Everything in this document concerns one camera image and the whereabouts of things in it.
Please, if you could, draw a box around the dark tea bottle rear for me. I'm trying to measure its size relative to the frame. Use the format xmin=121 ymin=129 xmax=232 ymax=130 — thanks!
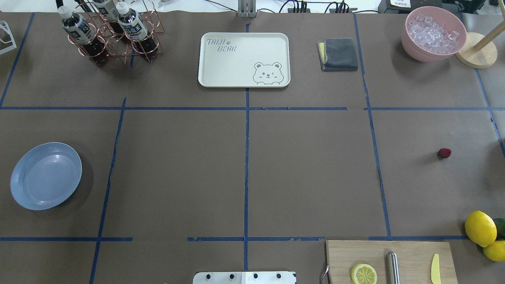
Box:
xmin=92 ymin=0 xmax=129 ymax=42

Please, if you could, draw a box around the lemon half slice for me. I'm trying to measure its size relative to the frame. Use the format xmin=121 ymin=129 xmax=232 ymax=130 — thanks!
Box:
xmin=350 ymin=263 xmax=378 ymax=284

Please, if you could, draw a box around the dark tea bottle right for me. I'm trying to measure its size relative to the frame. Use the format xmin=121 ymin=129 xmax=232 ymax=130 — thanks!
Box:
xmin=116 ymin=1 xmax=158 ymax=62

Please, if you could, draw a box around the grey folded cloth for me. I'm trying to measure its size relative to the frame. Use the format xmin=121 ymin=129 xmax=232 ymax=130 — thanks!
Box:
xmin=317 ymin=38 xmax=358 ymax=71

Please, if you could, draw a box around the dark tea bottle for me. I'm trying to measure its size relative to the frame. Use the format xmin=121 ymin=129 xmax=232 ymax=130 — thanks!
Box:
xmin=116 ymin=1 xmax=158 ymax=62
xmin=57 ymin=6 xmax=109 ymax=66
xmin=92 ymin=0 xmax=129 ymax=42

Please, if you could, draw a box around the cream bear tray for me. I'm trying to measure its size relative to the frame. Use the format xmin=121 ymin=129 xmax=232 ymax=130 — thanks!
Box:
xmin=197 ymin=32 xmax=291 ymax=88

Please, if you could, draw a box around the yellow plastic knife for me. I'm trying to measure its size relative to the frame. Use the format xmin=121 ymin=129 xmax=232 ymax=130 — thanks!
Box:
xmin=430 ymin=253 xmax=441 ymax=284

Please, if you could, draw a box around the copper wire bottle rack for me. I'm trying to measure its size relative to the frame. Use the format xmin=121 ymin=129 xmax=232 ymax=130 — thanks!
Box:
xmin=68 ymin=0 xmax=165 ymax=64

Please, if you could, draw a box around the blue plate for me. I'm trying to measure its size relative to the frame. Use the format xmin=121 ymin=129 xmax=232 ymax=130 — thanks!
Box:
xmin=10 ymin=142 xmax=82 ymax=211

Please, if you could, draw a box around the wooden cutting board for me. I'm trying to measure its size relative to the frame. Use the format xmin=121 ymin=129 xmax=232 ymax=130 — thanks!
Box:
xmin=326 ymin=240 xmax=458 ymax=284

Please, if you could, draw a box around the green lime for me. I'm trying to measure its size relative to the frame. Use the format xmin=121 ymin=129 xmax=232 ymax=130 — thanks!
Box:
xmin=493 ymin=218 xmax=505 ymax=240

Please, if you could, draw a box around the steel knife handle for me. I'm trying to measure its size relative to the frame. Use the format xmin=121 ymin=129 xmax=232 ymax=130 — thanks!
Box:
xmin=386 ymin=251 xmax=400 ymax=284

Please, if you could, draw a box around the round wooden stand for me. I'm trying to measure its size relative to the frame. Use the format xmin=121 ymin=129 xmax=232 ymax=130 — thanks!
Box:
xmin=456 ymin=21 xmax=505 ymax=69

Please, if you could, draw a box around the pink bowl of ice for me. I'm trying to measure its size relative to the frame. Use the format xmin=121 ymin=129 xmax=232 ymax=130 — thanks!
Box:
xmin=402 ymin=6 xmax=467 ymax=62

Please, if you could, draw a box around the red strawberry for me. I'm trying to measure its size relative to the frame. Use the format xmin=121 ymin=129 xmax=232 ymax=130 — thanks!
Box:
xmin=437 ymin=148 xmax=452 ymax=159

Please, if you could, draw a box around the dark tea bottle left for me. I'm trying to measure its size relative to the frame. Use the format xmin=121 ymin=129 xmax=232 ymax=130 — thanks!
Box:
xmin=57 ymin=6 xmax=109 ymax=66

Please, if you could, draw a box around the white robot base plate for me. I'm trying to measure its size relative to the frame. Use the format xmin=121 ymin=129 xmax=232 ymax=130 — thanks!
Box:
xmin=193 ymin=271 xmax=297 ymax=284

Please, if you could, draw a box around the white wire rack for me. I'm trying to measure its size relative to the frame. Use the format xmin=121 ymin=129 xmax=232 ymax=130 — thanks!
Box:
xmin=0 ymin=21 xmax=17 ymax=55

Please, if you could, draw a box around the yellow lemon large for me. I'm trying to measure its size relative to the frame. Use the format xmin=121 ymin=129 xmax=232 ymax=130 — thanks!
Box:
xmin=465 ymin=210 xmax=498 ymax=248

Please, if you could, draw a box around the yellow lemon small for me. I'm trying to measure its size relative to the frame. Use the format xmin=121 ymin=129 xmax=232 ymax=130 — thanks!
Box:
xmin=482 ymin=240 xmax=505 ymax=262

